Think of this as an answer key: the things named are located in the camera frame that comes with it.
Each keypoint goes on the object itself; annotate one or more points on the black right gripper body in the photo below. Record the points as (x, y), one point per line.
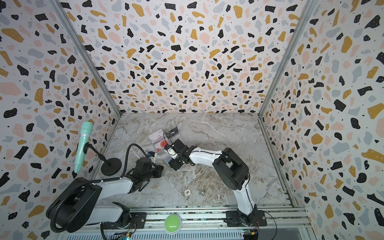
(177, 163)

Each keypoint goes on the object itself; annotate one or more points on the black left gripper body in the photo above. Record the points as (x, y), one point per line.
(155, 173)

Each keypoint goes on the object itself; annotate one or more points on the red circle credit card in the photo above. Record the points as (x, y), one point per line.
(160, 146)

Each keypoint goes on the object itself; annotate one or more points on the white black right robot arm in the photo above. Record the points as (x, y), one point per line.
(229, 166)

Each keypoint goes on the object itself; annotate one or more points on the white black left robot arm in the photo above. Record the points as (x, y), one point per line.
(79, 204)

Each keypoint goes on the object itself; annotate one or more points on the clear acrylic card box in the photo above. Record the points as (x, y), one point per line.
(166, 136)

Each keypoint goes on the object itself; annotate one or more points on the black microphone stand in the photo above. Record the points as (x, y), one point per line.
(109, 166)

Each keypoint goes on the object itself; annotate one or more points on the green push button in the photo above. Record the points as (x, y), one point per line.
(173, 224)

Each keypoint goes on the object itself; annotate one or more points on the mint green microphone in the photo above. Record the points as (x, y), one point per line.
(85, 133)

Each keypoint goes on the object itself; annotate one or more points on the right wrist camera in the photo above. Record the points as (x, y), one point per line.
(170, 151)

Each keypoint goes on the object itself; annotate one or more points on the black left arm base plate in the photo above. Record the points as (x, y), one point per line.
(128, 221)

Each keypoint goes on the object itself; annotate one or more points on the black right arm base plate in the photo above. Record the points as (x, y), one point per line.
(238, 219)

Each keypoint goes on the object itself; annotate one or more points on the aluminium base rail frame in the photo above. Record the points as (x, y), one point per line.
(207, 223)

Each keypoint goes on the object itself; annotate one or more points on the aluminium left corner post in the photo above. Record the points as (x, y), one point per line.
(65, 21)

